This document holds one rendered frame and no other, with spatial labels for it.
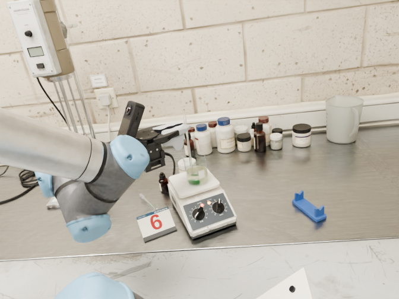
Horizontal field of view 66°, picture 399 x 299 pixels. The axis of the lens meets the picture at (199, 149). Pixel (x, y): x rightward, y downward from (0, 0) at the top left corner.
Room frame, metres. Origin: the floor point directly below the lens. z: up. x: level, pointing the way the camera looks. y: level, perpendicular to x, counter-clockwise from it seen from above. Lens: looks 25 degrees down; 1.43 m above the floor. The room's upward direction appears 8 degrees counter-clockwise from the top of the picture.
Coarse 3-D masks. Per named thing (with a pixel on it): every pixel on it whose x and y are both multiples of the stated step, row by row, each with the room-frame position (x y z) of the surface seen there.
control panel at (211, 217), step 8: (200, 200) 0.68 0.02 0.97; (208, 200) 0.68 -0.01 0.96; (216, 200) 0.68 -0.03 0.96; (224, 200) 0.68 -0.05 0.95; (184, 208) 0.66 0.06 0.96; (192, 208) 0.66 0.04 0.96; (208, 208) 0.66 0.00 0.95; (224, 208) 0.66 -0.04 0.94; (192, 216) 0.64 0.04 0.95; (208, 216) 0.64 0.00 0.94; (216, 216) 0.64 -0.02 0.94; (224, 216) 0.64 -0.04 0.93; (232, 216) 0.64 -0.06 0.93; (192, 224) 0.62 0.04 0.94; (200, 224) 0.62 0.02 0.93; (208, 224) 0.62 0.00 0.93
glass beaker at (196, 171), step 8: (192, 152) 0.77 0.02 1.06; (200, 152) 0.76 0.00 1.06; (184, 160) 0.73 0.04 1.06; (192, 160) 0.77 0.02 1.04; (200, 160) 0.71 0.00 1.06; (192, 168) 0.71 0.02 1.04; (200, 168) 0.71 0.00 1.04; (192, 176) 0.71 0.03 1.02; (200, 176) 0.71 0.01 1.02; (192, 184) 0.71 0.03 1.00; (200, 184) 0.71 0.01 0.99
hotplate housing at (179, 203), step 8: (168, 184) 0.78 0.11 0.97; (208, 192) 0.70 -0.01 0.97; (216, 192) 0.70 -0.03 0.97; (224, 192) 0.70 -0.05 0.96; (176, 200) 0.69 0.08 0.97; (184, 200) 0.68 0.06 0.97; (192, 200) 0.68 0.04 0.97; (176, 208) 0.71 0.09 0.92; (232, 208) 0.66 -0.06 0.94; (184, 216) 0.64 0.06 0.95; (184, 224) 0.65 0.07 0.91; (216, 224) 0.62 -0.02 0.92; (224, 224) 0.63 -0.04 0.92; (232, 224) 0.64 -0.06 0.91; (192, 232) 0.60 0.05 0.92; (200, 232) 0.61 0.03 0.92; (208, 232) 0.62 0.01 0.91
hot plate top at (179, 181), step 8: (176, 176) 0.78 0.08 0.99; (184, 176) 0.78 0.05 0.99; (208, 176) 0.76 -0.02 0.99; (176, 184) 0.74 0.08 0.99; (184, 184) 0.73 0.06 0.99; (208, 184) 0.72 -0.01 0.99; (216, 184) 0.71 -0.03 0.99; (176, 192) 0.70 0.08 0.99; (184, 192) 0.69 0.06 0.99; (192, 192) 0.69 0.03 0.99; (200, 192) 0.69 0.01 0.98
